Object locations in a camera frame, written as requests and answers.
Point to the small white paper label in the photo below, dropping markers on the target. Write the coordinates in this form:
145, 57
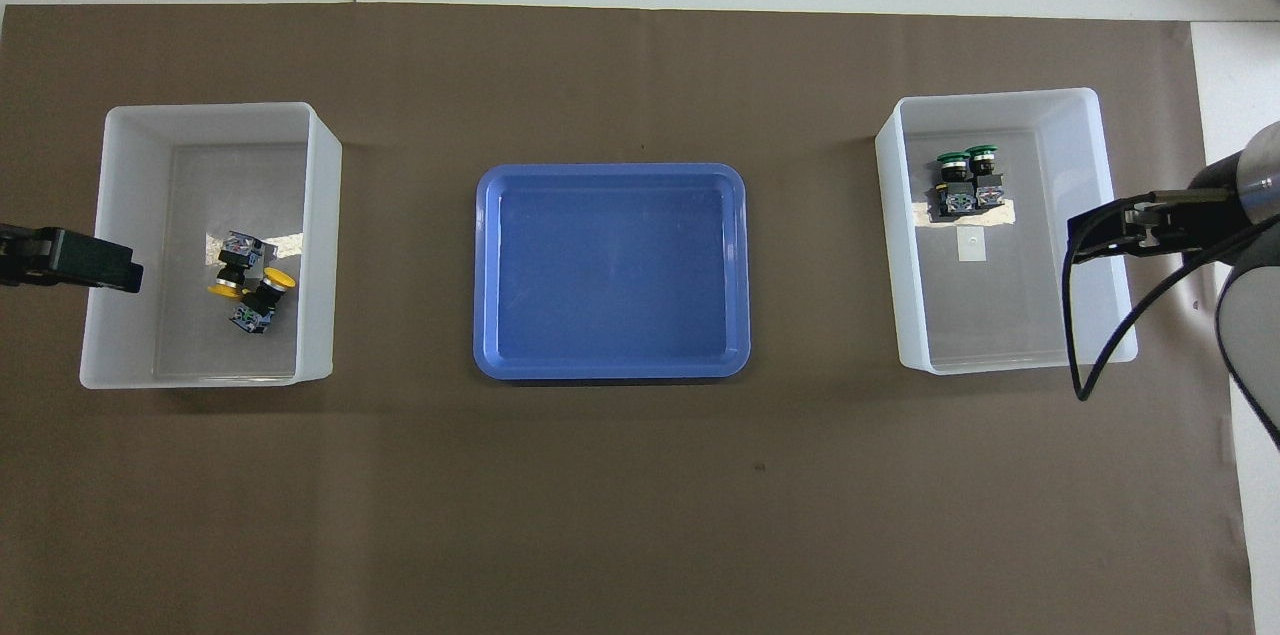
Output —
972, 245

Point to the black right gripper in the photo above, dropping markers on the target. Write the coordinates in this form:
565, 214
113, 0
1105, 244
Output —
1215, 215

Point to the green push button switch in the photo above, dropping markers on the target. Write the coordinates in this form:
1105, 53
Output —
990, 193
955, 202

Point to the yellow push button switch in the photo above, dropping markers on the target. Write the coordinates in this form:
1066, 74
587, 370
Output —
238, 247
252, 317

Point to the blue plastic tray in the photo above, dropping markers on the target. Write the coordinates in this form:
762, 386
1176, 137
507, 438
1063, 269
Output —
610, 275

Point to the translucent white plastic box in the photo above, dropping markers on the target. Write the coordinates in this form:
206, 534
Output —
120, 165
1000, 315

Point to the brown paper table mat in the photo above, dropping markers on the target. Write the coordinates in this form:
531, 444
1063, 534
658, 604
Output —
640, 495

